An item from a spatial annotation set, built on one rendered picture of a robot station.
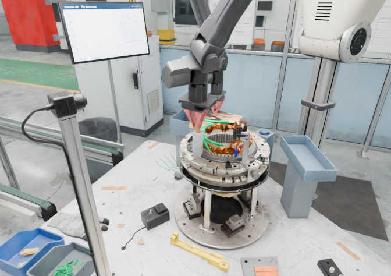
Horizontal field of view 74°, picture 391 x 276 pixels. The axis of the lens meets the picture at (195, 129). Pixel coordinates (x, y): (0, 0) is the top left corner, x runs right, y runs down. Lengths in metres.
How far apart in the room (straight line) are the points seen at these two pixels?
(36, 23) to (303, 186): 4.08
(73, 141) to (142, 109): 2.64
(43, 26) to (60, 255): 3.73
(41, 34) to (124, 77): 1.64
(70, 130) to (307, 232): 0.90
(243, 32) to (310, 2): 1.98
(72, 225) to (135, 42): 1.19
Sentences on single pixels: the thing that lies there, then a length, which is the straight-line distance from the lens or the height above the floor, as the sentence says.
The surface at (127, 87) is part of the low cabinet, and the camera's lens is 3.23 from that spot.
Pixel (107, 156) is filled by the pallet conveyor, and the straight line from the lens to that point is 1.64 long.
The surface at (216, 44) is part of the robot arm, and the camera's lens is 0.66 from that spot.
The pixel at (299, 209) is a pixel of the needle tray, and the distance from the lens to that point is 1.14.
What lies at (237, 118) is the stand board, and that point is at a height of 1.06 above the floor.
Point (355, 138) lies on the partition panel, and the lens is 3.40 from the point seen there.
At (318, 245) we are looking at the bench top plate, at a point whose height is 0.78.
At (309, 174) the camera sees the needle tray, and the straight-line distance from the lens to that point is 0.94.
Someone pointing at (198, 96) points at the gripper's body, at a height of 1.32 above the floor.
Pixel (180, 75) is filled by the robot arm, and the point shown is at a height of 1.39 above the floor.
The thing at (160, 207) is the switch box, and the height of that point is 0.84.
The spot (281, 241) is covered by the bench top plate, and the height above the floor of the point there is 0.78.
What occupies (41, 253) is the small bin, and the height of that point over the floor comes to 0.84.
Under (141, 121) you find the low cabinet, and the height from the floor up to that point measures 0.22.
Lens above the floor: 1.56
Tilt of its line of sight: 26 degrees down
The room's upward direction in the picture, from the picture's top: straight up
